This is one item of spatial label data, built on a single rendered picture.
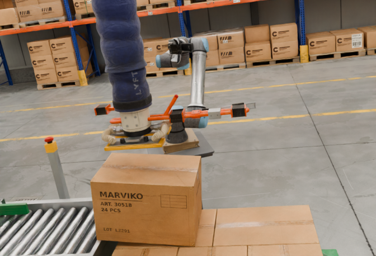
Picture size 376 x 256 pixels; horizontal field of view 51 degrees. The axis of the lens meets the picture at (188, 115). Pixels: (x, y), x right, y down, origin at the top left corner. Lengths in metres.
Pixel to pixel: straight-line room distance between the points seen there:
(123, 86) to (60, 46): 8.29
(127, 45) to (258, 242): 1.33
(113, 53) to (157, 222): 0.99
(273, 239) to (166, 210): 0.64
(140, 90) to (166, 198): 0.62
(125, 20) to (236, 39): 7.26
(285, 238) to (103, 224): 1.06
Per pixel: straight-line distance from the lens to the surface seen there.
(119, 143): 2.28
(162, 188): 2.24
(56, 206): 3.18
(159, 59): 2.72
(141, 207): 2.33
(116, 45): 2.12
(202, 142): 3.25
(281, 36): 9.36
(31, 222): 3.13
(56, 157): 3.20
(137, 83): 2.18
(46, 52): 10.62
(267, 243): 2.39
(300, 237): 2.43
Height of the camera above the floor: 1.98
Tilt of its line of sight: 18 degrees down
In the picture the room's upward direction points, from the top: 8 degrees counter-clockwise
